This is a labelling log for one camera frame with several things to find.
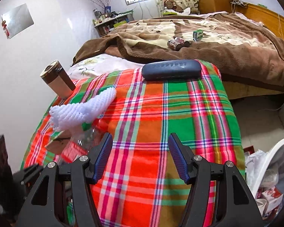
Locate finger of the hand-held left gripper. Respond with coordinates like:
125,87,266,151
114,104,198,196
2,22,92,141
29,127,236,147
20,164,44,185

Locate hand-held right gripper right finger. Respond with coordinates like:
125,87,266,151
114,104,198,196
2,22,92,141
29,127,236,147
168,132,264,227

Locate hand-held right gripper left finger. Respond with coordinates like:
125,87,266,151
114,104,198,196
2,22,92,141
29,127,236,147
18,132,114,227

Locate white round trash bin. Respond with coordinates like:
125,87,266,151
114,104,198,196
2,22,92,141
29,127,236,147
245,137,284,223

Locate clear plastic bottle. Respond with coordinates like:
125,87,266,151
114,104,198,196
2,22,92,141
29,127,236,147
71,122,105,156

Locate red carton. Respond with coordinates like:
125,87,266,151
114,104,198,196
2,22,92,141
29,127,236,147
45,132,89,165

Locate white knitted item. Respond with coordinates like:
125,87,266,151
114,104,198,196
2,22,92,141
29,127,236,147
49,87,117,133

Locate plaid blanket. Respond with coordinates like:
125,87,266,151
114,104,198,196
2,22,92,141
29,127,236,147
20,60,246,227

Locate clear plastic bin liner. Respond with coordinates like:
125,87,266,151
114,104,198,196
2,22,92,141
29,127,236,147
245,149,279,194

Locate brown white tumbler cup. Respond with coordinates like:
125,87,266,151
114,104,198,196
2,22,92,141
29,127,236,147
40,60,76,98

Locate dark blue glasses case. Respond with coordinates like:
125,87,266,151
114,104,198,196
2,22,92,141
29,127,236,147
142,60,200,81

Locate white floral bedsheet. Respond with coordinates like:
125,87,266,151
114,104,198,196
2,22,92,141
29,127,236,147
69,54,145,78

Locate crumpled red white packet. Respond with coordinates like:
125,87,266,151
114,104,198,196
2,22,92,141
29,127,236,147
257,186,284,212

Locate small dark red can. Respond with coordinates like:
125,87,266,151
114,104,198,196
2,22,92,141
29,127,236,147
167,38,181,51
178,38,191,50

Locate brown fleece blanket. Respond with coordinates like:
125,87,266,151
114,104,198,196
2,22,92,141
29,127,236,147
72,13,284,90

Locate small green box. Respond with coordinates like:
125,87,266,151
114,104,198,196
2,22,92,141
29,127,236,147
193,30,204,42

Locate cluttered shelf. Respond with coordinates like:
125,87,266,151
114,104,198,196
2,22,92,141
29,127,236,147
93,11,135,37

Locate brown teddy bear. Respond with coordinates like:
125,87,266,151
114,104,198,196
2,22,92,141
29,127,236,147
164,0,184,13

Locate vase with dry branches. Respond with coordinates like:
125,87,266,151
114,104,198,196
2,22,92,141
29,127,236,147
89,0,119,15

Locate wooden headboard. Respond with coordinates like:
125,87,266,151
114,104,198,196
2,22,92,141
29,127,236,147
234,3,284,50

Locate silver wall sheet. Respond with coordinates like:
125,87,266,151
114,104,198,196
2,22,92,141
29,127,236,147
1,3,35,39

